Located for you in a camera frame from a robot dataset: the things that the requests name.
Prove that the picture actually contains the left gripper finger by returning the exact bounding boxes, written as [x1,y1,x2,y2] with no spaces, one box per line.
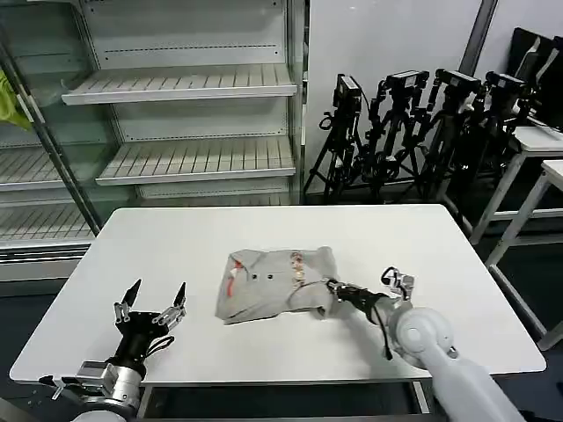
[153,281,188,329]
[113,278,143,325]

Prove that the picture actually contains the yellow-green cloth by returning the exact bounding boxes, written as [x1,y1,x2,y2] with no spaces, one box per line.
[0,69,33,133]

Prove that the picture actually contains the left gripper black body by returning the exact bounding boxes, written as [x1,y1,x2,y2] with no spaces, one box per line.
[113,309,172,368]

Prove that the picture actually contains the black tripod with camera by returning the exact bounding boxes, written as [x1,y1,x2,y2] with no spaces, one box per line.
[362,69,431,204]
[465,70,536,194]
[417,68,484,207]
[303,73,369,206]

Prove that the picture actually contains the glass-fronted shelf cabinet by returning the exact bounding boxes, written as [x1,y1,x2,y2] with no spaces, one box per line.
[0,0,105,282]

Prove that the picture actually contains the grey polo shirt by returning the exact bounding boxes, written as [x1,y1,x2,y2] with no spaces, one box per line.
[214,246,339,326]

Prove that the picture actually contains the black computer monitor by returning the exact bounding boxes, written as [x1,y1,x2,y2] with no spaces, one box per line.
[511,26,556,120]
[536,35,563,129]

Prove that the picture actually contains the white empty shelf rack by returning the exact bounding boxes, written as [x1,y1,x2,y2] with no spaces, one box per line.
[60,0,307,207]

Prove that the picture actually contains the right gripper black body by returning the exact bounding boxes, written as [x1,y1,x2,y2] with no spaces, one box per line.
[340,285,382,318]

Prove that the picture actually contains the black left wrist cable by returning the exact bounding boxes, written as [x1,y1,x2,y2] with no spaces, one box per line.
[145,335,176,358]

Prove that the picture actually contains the white desk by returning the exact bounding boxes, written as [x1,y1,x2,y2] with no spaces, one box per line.
[485,159,563,352]
[469,125,563,246]

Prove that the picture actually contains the grey vertical pole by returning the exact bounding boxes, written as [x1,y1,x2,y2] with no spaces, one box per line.
[457,0,499,78]

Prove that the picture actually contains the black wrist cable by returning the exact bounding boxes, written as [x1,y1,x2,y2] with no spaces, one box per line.
[370,302,396,362]
[145,335,176,358]

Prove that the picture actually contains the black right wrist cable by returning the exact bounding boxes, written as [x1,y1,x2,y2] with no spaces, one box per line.
[370,302,396,362]

